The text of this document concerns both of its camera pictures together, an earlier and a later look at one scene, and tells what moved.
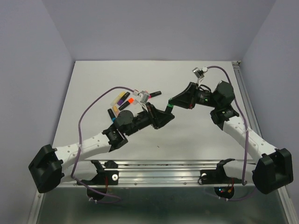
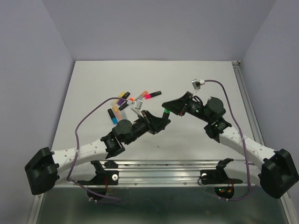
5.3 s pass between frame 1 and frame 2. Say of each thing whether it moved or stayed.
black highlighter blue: stayed
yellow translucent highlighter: stayed
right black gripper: moved
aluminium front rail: stayed
